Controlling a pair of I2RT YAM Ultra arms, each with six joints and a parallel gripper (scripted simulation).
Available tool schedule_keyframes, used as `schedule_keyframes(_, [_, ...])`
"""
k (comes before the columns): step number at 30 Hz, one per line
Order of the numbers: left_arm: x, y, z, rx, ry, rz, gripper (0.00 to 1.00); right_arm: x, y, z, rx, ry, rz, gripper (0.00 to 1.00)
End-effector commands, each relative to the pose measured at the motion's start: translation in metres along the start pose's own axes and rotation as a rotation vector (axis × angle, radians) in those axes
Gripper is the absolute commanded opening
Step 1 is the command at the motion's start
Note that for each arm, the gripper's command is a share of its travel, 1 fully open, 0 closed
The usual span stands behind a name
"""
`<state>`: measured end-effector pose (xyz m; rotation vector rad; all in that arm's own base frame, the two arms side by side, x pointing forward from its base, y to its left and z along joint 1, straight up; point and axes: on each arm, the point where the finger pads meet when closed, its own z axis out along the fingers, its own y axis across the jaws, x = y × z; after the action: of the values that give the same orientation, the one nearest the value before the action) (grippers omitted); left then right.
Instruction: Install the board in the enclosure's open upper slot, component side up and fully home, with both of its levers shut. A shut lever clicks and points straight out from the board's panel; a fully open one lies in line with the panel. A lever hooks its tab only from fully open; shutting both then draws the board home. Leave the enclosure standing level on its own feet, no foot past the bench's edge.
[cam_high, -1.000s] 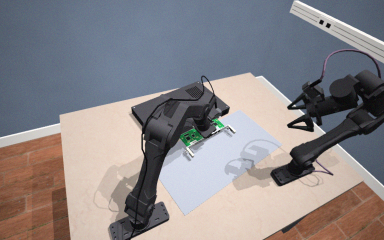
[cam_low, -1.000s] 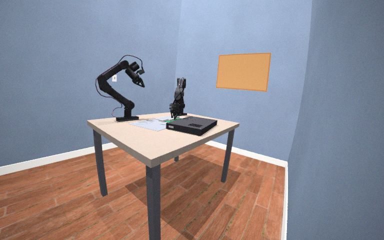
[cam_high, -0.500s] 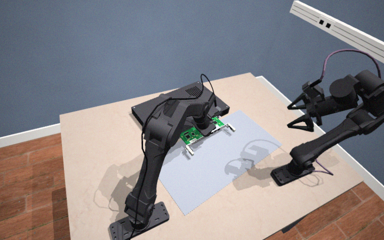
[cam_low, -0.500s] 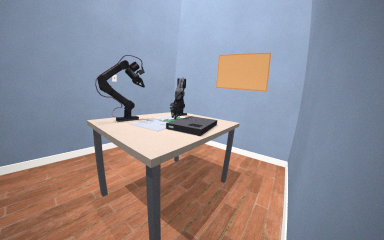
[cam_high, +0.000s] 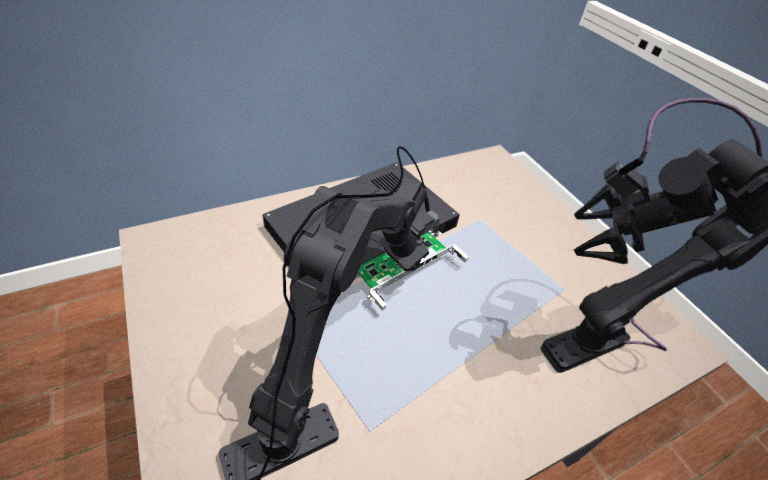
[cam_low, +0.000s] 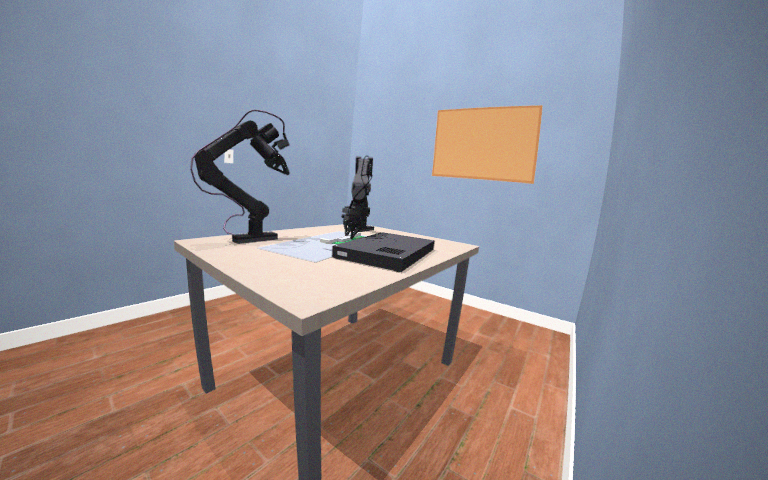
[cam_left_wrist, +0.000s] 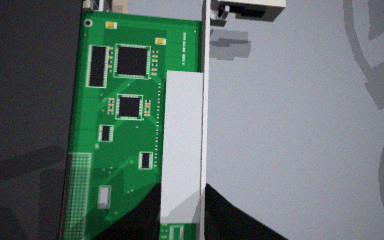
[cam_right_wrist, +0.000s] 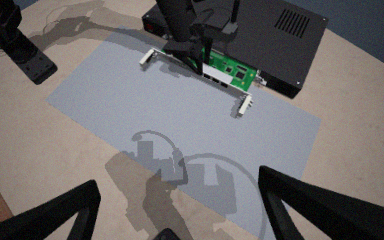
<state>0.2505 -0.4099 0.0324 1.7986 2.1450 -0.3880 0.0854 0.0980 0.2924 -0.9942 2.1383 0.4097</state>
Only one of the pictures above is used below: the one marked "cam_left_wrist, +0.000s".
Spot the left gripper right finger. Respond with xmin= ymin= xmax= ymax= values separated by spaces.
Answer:
xmin=204 ymin=183 xmax=288 ymax=240

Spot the green circuit board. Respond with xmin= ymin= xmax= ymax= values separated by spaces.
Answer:
xmin=59 ymin=0 xmax=286 ymax=240

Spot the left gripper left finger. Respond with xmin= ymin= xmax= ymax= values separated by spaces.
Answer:
xmin=91 ymin=183 xmax=162 ymax=240

